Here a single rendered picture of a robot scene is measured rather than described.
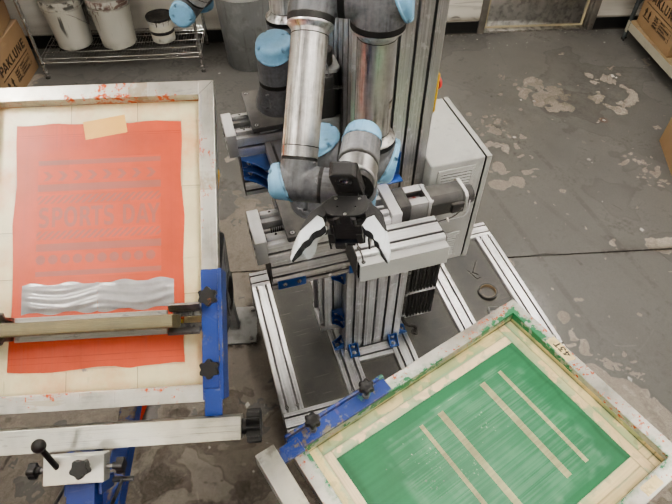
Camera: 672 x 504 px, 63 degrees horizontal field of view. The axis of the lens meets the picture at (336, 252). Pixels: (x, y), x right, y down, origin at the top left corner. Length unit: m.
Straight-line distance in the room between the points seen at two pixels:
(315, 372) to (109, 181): 1.29
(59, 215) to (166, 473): 1.36
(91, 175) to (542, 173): 2.92
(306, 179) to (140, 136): 0.55
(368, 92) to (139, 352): 0.80
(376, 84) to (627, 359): 2.13
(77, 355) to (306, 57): 0.86
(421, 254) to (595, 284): 1.82
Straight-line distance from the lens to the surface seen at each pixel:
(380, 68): 1.23
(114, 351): 1.43
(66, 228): 1.50
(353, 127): 1.07
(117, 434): 1.34
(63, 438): 1.38
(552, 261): 3.27
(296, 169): 1.11
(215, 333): 1.32
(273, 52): 1.77
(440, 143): 1.82
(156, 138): 1.50
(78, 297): 1.46
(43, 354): 1.49
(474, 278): 2.79
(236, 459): 2.51
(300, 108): 1.12
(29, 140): 1.61
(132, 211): 1.46
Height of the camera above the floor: 2.31
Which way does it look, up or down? 48 degrees down
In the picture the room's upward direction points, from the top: straight up
